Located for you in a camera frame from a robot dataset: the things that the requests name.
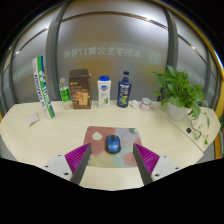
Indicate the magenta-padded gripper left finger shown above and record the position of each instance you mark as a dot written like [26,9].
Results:
[77,159]

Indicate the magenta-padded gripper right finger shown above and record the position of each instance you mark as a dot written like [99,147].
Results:
[146,160]

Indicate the blue and black computer mouse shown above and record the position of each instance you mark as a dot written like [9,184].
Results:
[113,144]

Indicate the floral pastel mouse pad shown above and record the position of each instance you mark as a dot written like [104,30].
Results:
[115,160]

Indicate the small black desk socket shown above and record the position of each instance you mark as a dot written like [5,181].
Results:
[188,130]

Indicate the small white round jar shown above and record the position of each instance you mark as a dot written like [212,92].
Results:
[145,104]

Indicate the crumpled white tissue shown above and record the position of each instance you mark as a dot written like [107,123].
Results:
[134,104]

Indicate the small white packet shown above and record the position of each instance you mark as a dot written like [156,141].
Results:
[33,119]

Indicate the small green clear bottle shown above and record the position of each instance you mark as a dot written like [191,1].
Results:
[65,94]

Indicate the brown cardboard box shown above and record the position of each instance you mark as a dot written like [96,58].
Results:
[80,90]

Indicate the white bottle blue cap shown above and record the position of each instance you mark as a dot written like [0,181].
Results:
[104,94]

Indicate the dark blue pump bottle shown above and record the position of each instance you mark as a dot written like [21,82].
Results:
[124,91]

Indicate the green potted plant white pot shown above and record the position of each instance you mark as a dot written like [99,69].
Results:
[178,95]

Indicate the white green blue tube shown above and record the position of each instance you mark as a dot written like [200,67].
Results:
[43,86]

